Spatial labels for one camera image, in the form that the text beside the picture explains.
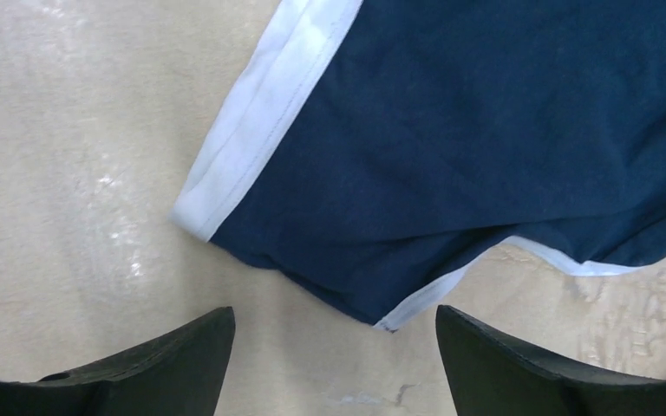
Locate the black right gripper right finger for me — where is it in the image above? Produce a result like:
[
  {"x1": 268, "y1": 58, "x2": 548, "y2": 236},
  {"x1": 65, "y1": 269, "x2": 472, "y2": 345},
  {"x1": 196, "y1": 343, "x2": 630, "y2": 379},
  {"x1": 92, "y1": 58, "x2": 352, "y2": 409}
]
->
[{"x1": 435, "y1": 305, "x2": 666, "y2": 416}]

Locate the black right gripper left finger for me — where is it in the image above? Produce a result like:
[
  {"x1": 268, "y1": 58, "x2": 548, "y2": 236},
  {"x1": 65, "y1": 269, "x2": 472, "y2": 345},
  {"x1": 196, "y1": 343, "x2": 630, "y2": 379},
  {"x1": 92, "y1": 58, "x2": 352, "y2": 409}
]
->
[{"x1": 0, "y1": 307, "x2": 236, "y2": 415}]

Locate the navy blue underwear white trim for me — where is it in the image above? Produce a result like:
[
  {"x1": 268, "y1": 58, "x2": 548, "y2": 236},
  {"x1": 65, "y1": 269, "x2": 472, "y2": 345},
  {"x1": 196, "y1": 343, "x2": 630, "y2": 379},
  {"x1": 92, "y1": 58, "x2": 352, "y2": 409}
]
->
[{"x1": 172, "y1": 1, "x2": 666, "y2": 331}]

